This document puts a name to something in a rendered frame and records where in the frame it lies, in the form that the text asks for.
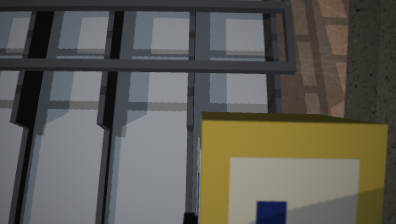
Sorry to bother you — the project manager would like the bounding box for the yellow butter carton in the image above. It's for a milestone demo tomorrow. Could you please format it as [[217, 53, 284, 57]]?
[[197, 111, 388, 224]]

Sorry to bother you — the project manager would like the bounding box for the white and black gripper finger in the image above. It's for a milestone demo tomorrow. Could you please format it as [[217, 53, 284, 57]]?
[[183, 213, 197, 224]]

